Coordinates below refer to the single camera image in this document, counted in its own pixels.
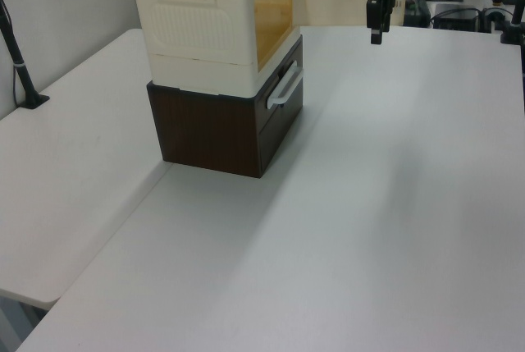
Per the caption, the dark device with green light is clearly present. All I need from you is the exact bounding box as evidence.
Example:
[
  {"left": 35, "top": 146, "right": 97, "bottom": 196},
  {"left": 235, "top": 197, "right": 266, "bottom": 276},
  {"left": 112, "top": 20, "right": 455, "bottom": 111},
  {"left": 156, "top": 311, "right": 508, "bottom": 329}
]
[{"left": 403, "top": 0, "right": 432, "bottom": 27}]

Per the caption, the black computer box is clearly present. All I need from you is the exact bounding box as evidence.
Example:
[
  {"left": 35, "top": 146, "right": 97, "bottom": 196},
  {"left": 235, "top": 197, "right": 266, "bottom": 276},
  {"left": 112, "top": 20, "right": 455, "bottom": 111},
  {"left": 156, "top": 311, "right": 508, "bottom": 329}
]
[{"left": 429, "top": 2, "right": 482, "bottom": 32}]

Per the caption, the black clamp stand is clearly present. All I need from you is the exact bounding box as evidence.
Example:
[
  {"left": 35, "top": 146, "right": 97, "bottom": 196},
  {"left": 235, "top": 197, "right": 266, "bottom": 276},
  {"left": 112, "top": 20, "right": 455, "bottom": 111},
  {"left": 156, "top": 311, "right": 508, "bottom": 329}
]
[{"left": 498, "top": 0, "right": 525, "bottom": 46}]

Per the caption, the dark brown drawer box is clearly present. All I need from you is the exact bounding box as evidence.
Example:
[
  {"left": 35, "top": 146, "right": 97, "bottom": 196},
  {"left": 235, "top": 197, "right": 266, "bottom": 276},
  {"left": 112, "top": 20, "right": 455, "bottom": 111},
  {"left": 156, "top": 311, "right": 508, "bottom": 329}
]
[{"left": 145, "top": 34, "right": 305, "bottom": 180}]

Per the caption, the black bracket block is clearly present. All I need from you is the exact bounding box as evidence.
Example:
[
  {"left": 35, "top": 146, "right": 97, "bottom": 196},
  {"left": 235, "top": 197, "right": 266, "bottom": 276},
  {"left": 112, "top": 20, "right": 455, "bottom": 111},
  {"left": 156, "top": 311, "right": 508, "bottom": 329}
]
[{"left": 480, "top": 7, "right": 508, "bottom": 35}]

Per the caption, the brown drawer with handle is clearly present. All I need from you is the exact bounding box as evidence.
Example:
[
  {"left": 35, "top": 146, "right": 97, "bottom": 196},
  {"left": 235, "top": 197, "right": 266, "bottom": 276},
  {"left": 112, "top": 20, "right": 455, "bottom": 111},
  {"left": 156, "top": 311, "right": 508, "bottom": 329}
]
[{"left": 253, "top": 35, "right": 305, "bottom": 132}]

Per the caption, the white drawer handle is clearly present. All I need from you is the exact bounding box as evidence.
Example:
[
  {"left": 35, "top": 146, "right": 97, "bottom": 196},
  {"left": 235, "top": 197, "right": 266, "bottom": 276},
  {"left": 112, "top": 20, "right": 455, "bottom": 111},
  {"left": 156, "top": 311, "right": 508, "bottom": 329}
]
[{"left": 265, "top": 60, "right": 304, "bottom": 109}]

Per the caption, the brown drawer without handle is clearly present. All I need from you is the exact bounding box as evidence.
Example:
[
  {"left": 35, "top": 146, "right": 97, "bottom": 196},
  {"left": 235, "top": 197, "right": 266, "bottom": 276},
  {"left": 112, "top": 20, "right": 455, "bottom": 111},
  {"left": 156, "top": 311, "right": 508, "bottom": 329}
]
[{"left": 258, "top": 99, "right": 305, "bottom": 177}]

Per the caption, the black stand with cable tie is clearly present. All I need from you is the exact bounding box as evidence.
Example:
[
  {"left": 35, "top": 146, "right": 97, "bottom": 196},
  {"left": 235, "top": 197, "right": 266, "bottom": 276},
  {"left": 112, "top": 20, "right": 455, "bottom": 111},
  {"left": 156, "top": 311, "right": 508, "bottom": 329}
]
[{"left": 0, "top": 0, "right": 51, "bottom": 110}]

